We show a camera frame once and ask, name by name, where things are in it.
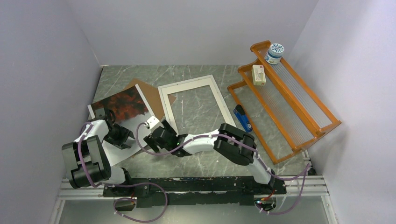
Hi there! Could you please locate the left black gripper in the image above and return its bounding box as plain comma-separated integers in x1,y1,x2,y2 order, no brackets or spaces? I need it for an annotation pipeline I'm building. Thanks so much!
104,124,134,150

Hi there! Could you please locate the red and white photo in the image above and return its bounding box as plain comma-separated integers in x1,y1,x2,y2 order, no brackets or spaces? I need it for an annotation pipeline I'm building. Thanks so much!
88,84,154,166

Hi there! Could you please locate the white picture frame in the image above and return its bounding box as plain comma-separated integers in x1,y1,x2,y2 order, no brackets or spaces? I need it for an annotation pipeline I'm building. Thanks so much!
168,86,226,133

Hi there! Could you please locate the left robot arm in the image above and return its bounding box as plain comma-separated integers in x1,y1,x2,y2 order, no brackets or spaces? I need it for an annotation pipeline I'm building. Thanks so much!
61,108,135,196

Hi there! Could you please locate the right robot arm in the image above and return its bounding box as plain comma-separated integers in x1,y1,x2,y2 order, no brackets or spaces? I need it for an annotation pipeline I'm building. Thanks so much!
143,117,275,194

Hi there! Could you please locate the brown backing board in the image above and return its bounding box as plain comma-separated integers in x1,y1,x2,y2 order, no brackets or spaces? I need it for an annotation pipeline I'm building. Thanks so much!
123,78,165,119

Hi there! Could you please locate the blue stapler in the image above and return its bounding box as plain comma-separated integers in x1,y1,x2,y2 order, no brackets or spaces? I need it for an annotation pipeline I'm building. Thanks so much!
233,104,253,133

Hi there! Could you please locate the small cream box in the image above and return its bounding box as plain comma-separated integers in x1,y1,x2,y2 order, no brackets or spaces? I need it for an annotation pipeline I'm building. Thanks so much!
251,64,267,86

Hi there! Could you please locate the orange wooden shelf rack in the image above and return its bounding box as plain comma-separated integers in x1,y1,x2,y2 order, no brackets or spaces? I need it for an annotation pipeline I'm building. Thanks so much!
227,40,341,164

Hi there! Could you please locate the blue white round jar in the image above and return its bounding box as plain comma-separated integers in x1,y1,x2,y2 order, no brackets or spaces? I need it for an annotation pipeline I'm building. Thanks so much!
265,43,284,65

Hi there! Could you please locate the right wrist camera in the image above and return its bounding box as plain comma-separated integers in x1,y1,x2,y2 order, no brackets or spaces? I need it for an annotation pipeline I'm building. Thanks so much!
146,116,162,131

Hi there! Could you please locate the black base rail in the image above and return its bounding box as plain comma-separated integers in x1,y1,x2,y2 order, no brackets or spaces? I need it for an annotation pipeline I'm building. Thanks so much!
103,176,287,208

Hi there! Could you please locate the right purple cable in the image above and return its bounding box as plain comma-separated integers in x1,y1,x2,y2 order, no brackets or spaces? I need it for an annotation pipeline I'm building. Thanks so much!
136,122,312,216

